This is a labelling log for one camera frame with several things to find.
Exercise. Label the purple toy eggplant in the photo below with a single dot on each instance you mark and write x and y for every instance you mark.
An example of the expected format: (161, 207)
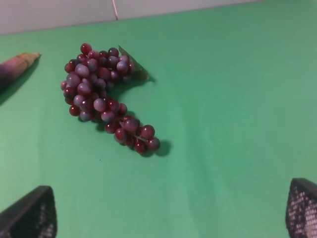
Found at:
(13, 68)

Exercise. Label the green table cloth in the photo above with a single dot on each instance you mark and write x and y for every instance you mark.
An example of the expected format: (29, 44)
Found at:
(233, 101)

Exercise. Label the red plastic grape bunch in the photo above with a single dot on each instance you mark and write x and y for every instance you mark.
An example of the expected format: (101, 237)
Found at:
(91, 77)

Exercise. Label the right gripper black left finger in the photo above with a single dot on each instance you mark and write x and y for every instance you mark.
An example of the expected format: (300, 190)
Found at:
(32, 216)

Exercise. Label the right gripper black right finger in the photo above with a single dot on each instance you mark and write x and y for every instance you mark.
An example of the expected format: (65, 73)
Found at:
(301, 209)

